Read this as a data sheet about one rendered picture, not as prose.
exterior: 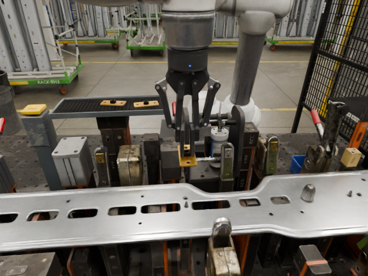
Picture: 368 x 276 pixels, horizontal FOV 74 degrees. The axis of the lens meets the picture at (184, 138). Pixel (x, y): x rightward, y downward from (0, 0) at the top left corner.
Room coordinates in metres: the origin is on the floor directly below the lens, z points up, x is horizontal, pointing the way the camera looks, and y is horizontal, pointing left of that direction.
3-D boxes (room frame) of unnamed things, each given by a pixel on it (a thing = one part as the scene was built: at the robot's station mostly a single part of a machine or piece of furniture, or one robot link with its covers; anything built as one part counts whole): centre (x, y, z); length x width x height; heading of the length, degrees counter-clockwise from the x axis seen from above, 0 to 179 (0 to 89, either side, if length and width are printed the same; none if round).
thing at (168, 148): (0.67, 0.04, 0.89); 0.13 x 0.11 x 0.38; 5
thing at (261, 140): (0.69, -0.28, 0.88); 0.11 x 0.09 x 0.37; 5
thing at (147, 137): (0.68, 0.11, 0.90); 0.05 x 0.05 x 0.40; 5
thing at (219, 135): (0.69, -0.09, 0.94); 0.18 x 0.13 x 0.49; 95
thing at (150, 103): (0.80, 0.13, 1.17); 0.08 x 0.04 x 0.01; 104
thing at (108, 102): (0.80, 0.25, 1.17); 0.08 x 0.04 x 0.01; 84
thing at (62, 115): (0.79, 0.25, 1.16); 0.37 x 0.14 x 0.02; 95
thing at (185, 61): (0.47, -0.01, 1.37); 0.08 x 0.07 x 0.09; 95
